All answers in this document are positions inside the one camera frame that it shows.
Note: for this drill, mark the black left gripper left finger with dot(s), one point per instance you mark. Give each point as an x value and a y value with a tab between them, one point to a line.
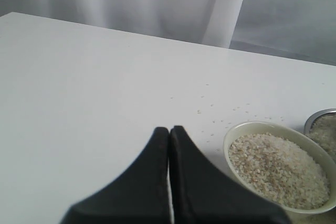
139	195

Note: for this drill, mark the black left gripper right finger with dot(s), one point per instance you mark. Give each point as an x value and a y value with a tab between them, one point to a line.
201	193

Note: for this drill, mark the spilled rice on table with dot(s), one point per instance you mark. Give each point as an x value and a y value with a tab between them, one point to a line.
207	111

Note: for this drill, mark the rice in white bowl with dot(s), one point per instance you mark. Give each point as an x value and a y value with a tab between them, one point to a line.
280	171

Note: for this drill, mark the white ceramic bowl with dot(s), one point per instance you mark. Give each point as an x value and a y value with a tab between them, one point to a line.
312	148

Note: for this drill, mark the rice in steel pan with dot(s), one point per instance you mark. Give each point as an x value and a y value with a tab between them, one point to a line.
323	133

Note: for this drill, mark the stainless steel round pan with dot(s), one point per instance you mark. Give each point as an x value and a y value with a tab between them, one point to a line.
311	120

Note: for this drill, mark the white backdrop curtain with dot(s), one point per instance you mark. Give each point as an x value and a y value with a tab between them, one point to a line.
297	29

